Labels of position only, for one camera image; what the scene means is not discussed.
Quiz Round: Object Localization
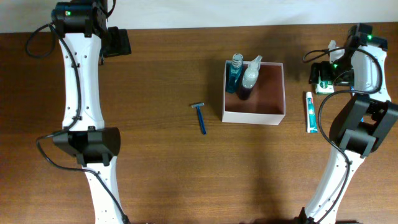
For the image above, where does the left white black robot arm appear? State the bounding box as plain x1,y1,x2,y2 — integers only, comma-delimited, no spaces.
52,1,130,223

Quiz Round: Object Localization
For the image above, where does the white green toothpaste tube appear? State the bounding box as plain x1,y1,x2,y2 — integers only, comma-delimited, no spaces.
305,92,318,133

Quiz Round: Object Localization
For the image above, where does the teal mouthwash bottle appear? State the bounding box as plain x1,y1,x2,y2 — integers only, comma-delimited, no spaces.
226,54,243,93

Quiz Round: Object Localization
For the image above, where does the blue disposable razor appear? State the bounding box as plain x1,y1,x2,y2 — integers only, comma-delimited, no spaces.
191,103,207,135

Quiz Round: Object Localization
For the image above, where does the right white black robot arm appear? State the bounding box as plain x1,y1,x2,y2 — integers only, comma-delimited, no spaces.
294,23,397,223

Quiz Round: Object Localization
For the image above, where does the blue white toothbrush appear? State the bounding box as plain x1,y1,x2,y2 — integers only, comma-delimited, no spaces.
350,86,364,122

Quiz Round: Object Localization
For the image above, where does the purple foam pump bottle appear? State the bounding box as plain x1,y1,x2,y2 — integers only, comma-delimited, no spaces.
238,55,262,100

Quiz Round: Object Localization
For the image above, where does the white pink-lined open box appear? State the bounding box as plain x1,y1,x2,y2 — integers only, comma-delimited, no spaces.
221,62,286,126

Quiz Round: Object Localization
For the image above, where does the green soap box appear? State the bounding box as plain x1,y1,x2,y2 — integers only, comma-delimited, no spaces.
315,81,334,95

